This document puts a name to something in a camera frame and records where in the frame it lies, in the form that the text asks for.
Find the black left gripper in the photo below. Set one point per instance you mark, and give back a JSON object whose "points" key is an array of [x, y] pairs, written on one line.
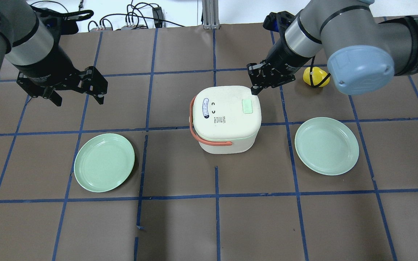
{"points": [[48, 66]]}

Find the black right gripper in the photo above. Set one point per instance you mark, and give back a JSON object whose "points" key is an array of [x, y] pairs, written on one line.
{"points": [[283, 54]]}

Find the white rice cooker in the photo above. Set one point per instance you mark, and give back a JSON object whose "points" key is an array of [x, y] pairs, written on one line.
{"points": [[225, 119]]}

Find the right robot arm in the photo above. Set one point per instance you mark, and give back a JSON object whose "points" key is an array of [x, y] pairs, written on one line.
{"points": [[362, 55]]}

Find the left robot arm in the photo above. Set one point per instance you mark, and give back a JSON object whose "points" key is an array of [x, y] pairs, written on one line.
{"points": [[29, 40]]}

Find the yellow lemon toy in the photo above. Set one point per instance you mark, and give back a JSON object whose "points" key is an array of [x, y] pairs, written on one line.
{"points": [[316, 77]]}

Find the green plate on left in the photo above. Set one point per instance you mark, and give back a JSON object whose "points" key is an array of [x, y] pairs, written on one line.
{"points": [[104, 162]]}

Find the green plate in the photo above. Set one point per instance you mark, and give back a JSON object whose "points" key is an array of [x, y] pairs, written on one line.
{"points": [[104, 162], [327, 146]]}

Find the green plate on right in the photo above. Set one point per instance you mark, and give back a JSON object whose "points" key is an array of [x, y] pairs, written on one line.
{"points": [[327, 146]]}

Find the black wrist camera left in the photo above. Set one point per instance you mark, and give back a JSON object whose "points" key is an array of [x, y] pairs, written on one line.
{"points": [[62, 23]]}

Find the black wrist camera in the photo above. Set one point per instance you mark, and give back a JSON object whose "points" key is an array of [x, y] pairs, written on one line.
{"points": [[278, 22], [62, 23]]}

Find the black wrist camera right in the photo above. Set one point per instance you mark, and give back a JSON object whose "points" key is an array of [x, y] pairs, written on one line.
{"points": [[278, 22]]}

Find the aluminium frame post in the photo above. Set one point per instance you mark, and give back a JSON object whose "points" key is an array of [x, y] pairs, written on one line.
{"points": [[210, 14]]}

